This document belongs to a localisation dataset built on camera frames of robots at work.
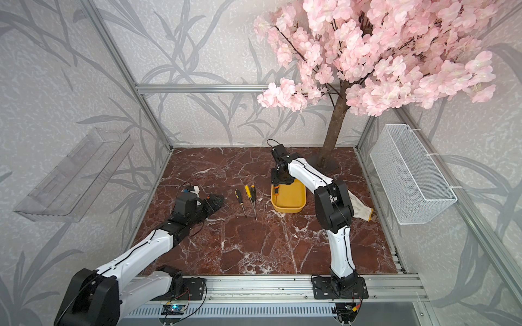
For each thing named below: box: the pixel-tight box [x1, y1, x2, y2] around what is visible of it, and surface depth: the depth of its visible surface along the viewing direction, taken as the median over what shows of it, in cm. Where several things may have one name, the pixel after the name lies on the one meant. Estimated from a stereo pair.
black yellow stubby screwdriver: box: [234, 188, 248, 218], surface depth 100 cm
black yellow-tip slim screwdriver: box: [250, 184, 258, 221], surface depth 101 cm
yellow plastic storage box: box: [270, 178, 307, 214], surface depth 99 cm
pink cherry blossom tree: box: [254, 0, 501, 169], surface depth 54 cm
